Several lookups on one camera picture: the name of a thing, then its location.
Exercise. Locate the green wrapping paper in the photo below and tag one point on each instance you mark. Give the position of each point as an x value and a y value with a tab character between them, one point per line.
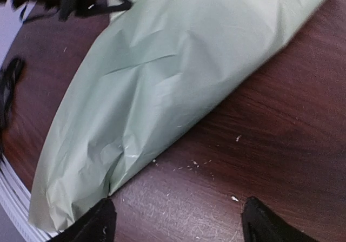
152	74

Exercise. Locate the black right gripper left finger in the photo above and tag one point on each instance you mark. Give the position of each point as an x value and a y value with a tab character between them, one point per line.
98	224

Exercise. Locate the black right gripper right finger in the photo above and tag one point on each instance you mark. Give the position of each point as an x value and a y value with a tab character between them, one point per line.
260	223

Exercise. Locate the aluminium front rail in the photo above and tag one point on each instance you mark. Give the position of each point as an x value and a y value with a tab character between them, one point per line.
15	200

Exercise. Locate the black printed ribbon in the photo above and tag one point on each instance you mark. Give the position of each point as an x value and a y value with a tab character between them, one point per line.
9	77

